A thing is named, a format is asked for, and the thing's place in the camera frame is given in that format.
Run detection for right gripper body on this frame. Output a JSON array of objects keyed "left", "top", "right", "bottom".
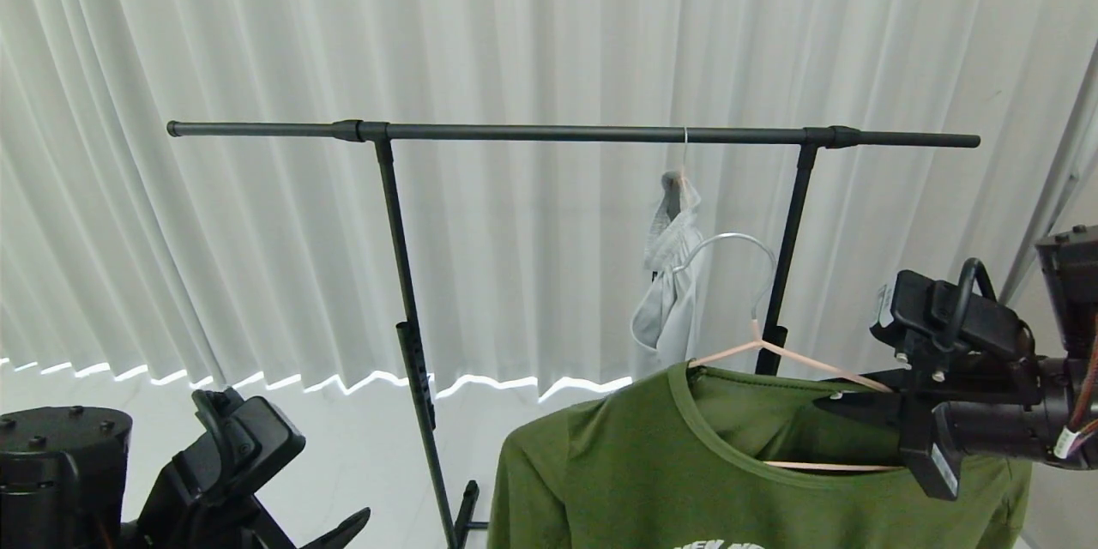
[{"left": 896, "top": 395, "right": 1073, "bottom": 500}]

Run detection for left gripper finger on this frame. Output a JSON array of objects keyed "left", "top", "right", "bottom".
[{"left": 300, "top": 508, "right": 371, "bottom": 549}]

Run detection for black clothes rack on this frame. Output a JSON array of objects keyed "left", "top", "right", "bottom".
[{"left": 167, "top": 120, "right": 980, "bottom": 549}]

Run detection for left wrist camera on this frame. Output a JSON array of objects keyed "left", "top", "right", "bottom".
[{"left": 137, "top": 389, "right": 307, "bottom": 549}]

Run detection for green garment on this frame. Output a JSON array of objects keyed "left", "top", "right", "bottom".
[{"left": 487, "top": 360, "right": 1035, "bottom": 549}]

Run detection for pale grey shorts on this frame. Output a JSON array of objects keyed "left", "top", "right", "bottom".
[{"left": 630, "top": 172, "right": 709, "bottom": 378}]

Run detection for white curtain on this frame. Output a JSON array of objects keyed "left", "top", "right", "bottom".
[{"left": 0, "top": 0, "right": 1098, "bottom": 404}]

